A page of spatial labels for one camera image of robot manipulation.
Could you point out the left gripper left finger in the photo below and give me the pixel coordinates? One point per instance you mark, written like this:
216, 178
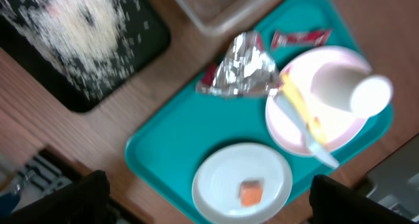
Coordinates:
84, 201

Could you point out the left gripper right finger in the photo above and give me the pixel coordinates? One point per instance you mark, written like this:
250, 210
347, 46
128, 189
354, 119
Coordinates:
332, 202

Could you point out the white rice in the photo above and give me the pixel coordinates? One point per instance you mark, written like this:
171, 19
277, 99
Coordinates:
94, 44

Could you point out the pink round plate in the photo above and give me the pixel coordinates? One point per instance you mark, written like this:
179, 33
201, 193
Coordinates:
340, 126

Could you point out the orange food cube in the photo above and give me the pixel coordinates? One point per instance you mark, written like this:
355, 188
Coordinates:
251, 193

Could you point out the grey round plate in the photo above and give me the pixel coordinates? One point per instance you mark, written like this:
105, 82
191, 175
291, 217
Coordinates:
216, 184

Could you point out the light grey plastic knife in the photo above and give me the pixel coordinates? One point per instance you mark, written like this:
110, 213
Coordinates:
310, 142

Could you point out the yellow plastic fork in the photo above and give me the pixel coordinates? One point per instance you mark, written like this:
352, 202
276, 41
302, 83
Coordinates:
310, 122

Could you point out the white paper cup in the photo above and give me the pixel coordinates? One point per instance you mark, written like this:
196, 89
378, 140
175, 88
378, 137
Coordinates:
351, 88

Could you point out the teal plastic tray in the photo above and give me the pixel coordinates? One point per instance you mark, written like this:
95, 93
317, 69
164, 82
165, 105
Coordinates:
168, 149

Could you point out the black plastic tray bin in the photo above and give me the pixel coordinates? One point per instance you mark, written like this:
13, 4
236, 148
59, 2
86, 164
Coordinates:
155, 39

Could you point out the silver foil wrapper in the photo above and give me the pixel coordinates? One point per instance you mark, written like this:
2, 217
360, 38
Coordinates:
247, 70

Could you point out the red sauce packet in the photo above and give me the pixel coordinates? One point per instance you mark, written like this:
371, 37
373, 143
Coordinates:
314, 38

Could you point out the clear plastic bin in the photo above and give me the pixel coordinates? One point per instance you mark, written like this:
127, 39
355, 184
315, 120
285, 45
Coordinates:
214, 17

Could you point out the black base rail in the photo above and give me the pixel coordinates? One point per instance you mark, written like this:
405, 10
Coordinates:
44, 174

